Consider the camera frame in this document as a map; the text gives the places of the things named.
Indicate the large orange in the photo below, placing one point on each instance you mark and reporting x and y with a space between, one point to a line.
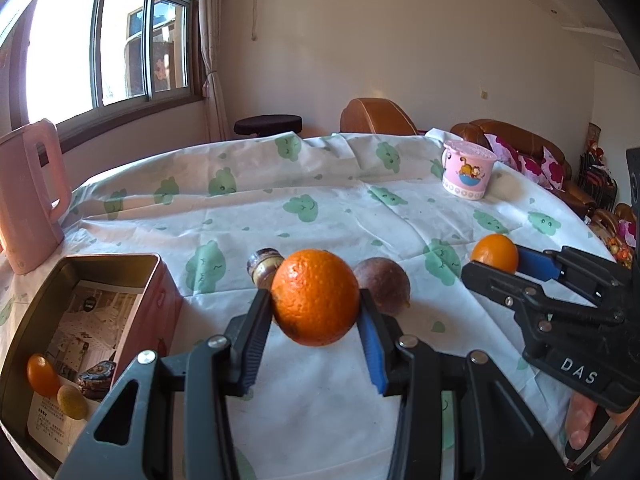
316 297

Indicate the round dark stool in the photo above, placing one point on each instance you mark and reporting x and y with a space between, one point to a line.
267 125

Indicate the white tablecloth with green clouds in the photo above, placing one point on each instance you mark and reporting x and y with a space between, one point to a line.
320 185

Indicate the pink metal tin box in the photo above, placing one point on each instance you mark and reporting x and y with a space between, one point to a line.
150 310

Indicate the brown leather sofa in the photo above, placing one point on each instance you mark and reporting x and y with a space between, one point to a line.
525 135

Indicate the person's right hand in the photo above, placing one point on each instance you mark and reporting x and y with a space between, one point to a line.
581 422

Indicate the beige curtain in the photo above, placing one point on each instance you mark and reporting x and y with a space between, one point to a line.
212 50

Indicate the purple passion fruit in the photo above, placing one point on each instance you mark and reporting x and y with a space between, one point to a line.
384 285

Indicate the air conditioner pipe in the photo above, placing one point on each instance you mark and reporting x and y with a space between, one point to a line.
254 10

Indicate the pink cartoon cup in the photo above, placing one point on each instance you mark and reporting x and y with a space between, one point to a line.
467 172

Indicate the pink electric kettle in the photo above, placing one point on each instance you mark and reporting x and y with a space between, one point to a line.
27 200

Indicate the small tan fruit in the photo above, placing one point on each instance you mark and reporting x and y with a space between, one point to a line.
72 402

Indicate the floral pillow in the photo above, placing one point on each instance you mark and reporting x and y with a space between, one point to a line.
502 152
545 170

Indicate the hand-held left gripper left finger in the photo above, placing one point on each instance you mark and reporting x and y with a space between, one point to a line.
255 332

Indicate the small orange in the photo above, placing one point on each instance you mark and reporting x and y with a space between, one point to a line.
494 254
42 375

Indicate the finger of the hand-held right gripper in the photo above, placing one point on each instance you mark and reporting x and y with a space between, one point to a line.
500 285
537 264

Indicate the printed paper leaflet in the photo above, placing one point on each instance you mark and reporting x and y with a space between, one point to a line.
95 325

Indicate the pile of household items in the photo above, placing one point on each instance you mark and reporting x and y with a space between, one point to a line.
597 165

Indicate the sliding glass window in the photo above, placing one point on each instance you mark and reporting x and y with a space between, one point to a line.
120 45

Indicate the brown leather armchair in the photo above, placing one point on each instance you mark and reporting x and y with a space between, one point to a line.
375 117

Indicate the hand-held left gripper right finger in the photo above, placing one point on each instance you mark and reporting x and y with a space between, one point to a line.
374 347

